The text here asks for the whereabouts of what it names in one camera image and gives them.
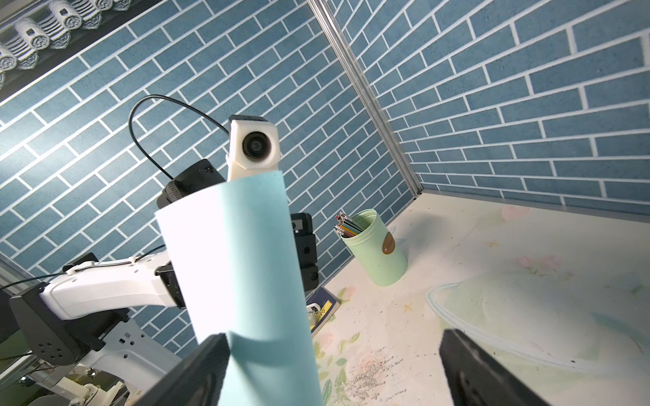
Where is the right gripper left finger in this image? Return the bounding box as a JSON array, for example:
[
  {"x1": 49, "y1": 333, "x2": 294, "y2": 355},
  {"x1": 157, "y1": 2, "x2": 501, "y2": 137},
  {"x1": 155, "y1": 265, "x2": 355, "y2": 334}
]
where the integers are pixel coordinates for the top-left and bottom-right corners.
[{"x1": 135, "y1": 333, "x2": 230, "y2": 406}]

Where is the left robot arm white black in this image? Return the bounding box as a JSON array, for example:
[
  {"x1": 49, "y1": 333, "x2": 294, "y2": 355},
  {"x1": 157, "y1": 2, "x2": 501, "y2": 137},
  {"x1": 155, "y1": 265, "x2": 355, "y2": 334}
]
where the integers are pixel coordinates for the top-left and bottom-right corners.
[{"x1": 8, "y1": 167, "x2": 322, "y2": 405}]

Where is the green pencil cup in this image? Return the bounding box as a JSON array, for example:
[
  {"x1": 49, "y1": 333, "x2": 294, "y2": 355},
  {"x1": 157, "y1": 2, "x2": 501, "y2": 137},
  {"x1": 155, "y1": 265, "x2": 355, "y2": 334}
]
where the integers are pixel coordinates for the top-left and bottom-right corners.
[{"x1": 342, "y1": 209, "x2": 408, "y2": 287}]

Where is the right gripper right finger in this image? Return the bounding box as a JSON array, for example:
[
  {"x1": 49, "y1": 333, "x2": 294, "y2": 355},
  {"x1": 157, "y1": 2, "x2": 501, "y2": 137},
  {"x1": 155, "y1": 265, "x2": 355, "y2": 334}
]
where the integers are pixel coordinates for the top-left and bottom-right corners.
[{"x1": 439, "y1": 329, "x2": 548, "y2": 406}]

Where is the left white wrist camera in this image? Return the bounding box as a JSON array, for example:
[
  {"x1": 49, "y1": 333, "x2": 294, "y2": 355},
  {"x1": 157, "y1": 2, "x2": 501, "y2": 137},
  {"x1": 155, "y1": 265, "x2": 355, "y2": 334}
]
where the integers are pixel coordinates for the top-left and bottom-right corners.
[{"x1": 226, "y1": 114, "x2": 281, "y2": 182}]

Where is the white stapler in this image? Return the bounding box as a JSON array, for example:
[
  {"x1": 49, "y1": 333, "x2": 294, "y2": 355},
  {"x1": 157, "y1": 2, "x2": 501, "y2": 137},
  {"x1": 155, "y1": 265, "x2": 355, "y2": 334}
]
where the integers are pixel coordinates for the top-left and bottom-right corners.
[{"x1": 306, "y1": 303, "x2": 322, "y2": 323}]

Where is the left camera black cable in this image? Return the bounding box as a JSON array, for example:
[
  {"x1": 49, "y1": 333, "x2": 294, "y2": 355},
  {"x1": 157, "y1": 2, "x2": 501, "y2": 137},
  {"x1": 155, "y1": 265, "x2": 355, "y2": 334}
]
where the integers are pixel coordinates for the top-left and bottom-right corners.
[{"x1": 128, "y1": 94, "x2": 230, "y2": 181}]

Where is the light blue square paper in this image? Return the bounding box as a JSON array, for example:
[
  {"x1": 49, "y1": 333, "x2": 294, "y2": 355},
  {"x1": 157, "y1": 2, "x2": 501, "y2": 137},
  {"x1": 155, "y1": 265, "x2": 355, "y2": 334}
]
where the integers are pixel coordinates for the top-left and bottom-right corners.
[{"x1": 156, "y1": 172, "x2": 322, "y2": 405}]

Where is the dark blue notebook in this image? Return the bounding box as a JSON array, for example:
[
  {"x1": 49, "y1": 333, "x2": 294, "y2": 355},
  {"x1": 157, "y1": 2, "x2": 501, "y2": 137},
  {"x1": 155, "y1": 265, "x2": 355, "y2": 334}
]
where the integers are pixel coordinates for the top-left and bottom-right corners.
[{"x1": 306, "y1": 288, "x2": 340, "y2": 338}]

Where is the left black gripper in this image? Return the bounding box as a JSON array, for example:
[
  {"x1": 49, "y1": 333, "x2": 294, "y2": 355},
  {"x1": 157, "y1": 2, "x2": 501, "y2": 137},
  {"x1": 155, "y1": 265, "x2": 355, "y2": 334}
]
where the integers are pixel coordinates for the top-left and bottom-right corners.
[{"x1": 290, "y1": 212, "x2": 319, "y2": 292}]

